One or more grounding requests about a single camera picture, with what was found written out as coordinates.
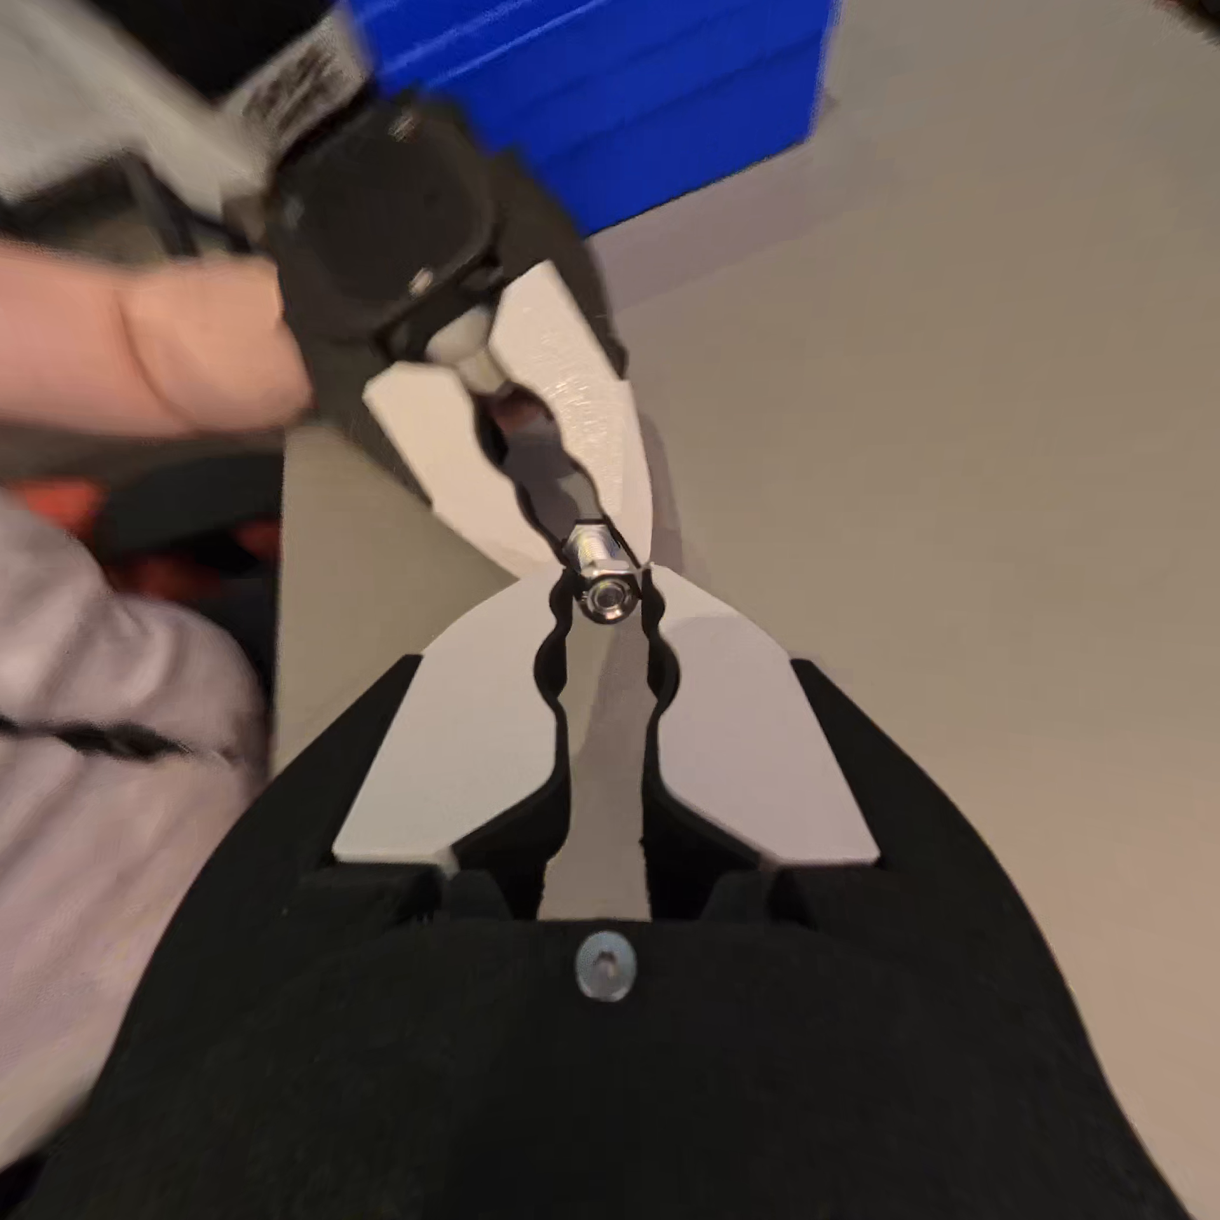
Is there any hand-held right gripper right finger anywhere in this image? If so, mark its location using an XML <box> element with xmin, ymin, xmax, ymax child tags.
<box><xmin>637</xmin><ymin>567</ymin><xmax>882</xmax><ymax>886</ymax></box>

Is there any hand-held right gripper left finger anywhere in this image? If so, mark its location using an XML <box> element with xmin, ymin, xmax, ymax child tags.
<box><xmin>332</xmin><ymin>573</ymin><xmax>573</xmax><ymax>881</ymax></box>

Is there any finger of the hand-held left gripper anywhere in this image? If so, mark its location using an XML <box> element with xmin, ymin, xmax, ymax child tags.
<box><xmin>358</xmin><ymin>359</ymin><xmax>577</xmax><ymax>582</ymax></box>
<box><xmin>483</xmin><ymin>256</ymin><xmax>663</xmax><ymax>570</ymax></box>

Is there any silver hex bolt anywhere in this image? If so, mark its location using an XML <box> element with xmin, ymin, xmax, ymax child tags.
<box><xmin>563</xmin><ymin>521</ymin><xmax>638</xmax><ymax>579</ymax></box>

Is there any silver hex nut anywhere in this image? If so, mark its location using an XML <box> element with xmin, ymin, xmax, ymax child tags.
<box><xmin>577</xmin><ymin>573</ymin><xmax>638</xmax><ymax>625</ymax></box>

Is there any blue plastic bin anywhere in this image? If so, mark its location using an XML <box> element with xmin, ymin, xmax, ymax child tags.
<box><xmin>335</xmin><ymin>0</ymin><xmax>841</xmax><ymax>244</ymax></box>

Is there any person's left hand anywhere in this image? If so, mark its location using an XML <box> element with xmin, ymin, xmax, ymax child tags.
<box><xmin>115</xmin><ymin>252</ymin><xmax>318</xmax><ymax>442</ymax></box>

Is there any orange cloth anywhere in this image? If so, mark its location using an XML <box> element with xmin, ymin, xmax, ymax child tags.
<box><xmin>0</xmin><ymin>480</ymin><xmax>279</xmax><ymax>584</ymax></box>

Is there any black shoulder strap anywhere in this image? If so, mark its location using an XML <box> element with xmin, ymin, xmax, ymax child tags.
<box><xmin>0</xmin><ymin>715</ymin><xmax>252</xmax><ymax>769</ymax></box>

